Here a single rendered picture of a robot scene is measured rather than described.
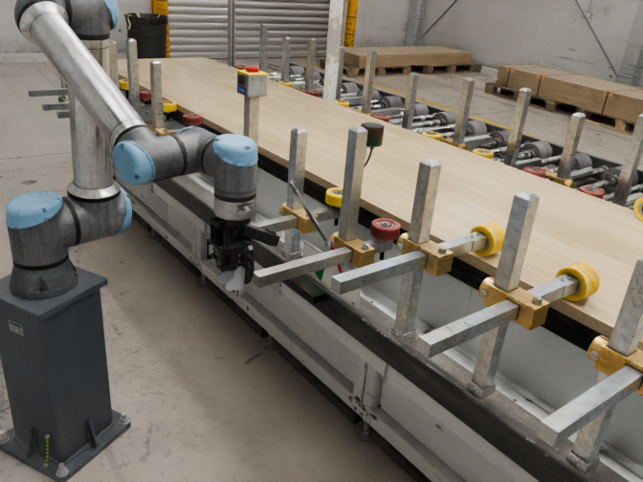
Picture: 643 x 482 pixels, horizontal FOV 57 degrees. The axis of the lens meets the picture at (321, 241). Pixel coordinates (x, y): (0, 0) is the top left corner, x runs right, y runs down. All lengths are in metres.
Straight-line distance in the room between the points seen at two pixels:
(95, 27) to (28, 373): 1.04
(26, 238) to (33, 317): 0.22
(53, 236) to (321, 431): 1.14
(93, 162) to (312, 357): 1.09
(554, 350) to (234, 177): 0.84
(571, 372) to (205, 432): 1.29
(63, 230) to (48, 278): 0.15
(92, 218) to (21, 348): 0.44
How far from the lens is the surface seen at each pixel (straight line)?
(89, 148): 1.81
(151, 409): 2.37
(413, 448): 2.03
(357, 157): 1.51
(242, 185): 1.25
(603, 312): 1.44
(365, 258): 1.56
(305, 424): 2.29
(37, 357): 1.96
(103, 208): 1.87
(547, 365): 1.55
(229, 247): 1.32
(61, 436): 2.13
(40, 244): 1.84
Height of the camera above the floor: 1.55
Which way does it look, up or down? 25 degrees down
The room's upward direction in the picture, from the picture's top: 5 degrees clockwise
